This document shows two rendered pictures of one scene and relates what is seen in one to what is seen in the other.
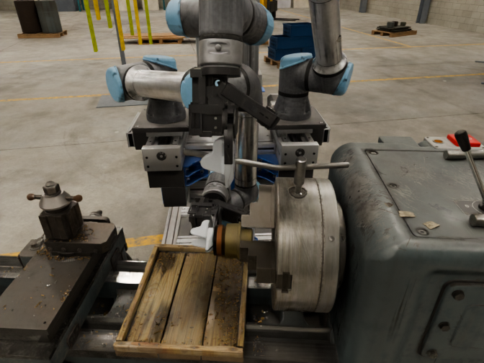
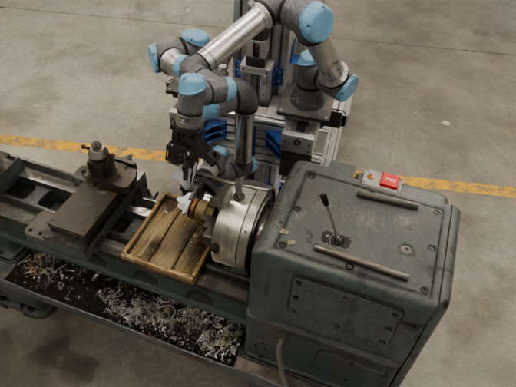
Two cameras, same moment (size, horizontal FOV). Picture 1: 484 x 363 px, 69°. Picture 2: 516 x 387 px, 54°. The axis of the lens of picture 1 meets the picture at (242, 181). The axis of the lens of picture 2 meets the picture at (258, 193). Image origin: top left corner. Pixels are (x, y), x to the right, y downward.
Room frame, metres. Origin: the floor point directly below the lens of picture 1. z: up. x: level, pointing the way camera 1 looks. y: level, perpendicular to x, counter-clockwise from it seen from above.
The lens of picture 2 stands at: (-0.44, -0.46, 2.46)
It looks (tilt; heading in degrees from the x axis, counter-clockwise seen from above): 47 degrees down; 14
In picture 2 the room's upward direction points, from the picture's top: 4 degrees clockwise
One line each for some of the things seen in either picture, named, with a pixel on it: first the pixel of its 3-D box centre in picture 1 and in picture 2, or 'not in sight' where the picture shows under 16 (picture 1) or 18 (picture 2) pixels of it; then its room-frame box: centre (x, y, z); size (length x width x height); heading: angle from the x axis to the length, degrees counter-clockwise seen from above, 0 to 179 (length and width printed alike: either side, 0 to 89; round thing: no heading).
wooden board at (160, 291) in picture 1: (191, 294); (178, 235); (0.68, 0.14, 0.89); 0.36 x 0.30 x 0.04; 177
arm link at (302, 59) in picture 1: (296, 72); (313, 67); (1.34, -0.20, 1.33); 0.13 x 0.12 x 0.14; 60
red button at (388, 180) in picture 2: (462, 141); (389, 181); (0.86, -0.59, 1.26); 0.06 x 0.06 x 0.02; 87
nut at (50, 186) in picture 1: (50, 186); (96, 144); (0.78, 0.49, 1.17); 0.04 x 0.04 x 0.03
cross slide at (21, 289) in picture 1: (60, 266); (97, 195); (0.72, 0.50, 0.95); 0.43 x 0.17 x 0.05; 177
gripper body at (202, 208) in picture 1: (207, 212); (196, 185); (0.78, 0.09, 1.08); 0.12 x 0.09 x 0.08; 176
